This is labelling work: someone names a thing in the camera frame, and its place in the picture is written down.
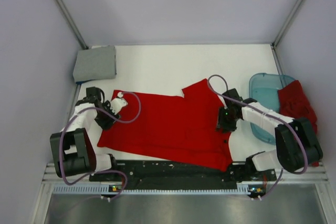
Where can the light blue slotted cable duct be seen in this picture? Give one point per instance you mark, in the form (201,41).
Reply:
(104,189)

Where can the dark red t shirt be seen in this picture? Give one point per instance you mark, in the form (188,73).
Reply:
(295,104)

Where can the folded blue shirt under grey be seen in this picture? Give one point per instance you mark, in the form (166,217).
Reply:
(82,82)

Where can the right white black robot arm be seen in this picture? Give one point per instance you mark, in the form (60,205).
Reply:
(267,119)

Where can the right aluminium frame post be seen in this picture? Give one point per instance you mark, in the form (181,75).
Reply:
(287,23)

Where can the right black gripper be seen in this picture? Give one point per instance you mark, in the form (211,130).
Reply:
(227,127)

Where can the left aluminium frame post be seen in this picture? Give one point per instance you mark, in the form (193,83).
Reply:
(71,23)

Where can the blue transparent plastic bin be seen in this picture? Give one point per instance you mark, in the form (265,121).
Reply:
(264,88)

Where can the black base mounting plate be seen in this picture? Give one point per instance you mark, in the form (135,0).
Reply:
(174,175)

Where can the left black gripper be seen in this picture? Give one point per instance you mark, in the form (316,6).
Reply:
(106,123)

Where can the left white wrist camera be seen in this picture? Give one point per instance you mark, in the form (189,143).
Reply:
(118,103)

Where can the aluminium frame post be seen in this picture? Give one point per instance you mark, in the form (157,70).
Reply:
(71,23)
(287,23)

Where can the folded grey t shirt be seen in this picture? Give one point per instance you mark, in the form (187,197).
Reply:
(95,63)

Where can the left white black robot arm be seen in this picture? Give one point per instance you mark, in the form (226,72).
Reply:
(73,147)

